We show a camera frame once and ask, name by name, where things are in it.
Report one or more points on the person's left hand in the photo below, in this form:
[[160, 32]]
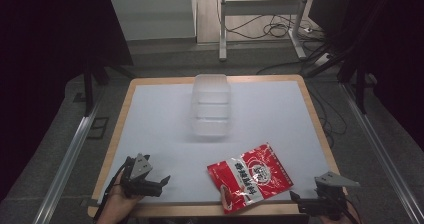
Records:
[[117, 204]]

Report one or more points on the black floor plate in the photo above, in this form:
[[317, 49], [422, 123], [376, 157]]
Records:
[[98, 128]]

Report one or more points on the white power strip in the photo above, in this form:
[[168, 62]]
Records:
[[322, 59]]

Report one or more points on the white cabinet panel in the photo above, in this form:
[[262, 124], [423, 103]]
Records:
[[153, 14]]

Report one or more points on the aluminium rail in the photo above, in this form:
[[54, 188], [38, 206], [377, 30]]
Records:
[[383, 150], [66, 164]]

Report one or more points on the person's right hand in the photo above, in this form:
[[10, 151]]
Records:
[[336, 221]]

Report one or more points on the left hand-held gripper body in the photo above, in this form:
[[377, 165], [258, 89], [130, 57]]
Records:
[[140, 170]]

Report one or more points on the black metal stand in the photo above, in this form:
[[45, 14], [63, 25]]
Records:
[[89, 84], [360, 84]]

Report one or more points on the clear plastic container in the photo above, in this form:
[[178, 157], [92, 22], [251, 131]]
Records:
[[211, 105]]

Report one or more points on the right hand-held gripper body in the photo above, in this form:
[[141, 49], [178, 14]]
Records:
[[331, 192]]

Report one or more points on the red and white snack packet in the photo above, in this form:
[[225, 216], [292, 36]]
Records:
[[250, 179]]

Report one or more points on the white metal desk frame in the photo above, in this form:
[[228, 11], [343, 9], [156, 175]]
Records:
[[260, 9]]

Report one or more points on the dark curtain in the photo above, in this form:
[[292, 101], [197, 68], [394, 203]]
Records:
[[393, 50], [50, 50]]

